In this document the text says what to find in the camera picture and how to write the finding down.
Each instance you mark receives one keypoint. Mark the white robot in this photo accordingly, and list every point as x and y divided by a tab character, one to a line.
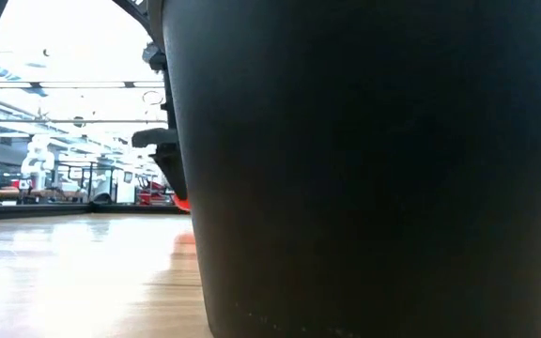
38	159

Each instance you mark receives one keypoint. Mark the black plant pot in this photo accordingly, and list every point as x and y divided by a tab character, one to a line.
369	164

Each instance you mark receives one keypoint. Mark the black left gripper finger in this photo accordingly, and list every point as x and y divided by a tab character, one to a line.
173	173

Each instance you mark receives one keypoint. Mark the red toy tomato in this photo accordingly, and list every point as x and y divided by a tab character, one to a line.
182	204

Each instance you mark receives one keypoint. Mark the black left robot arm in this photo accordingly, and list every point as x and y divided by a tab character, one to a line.
157	58

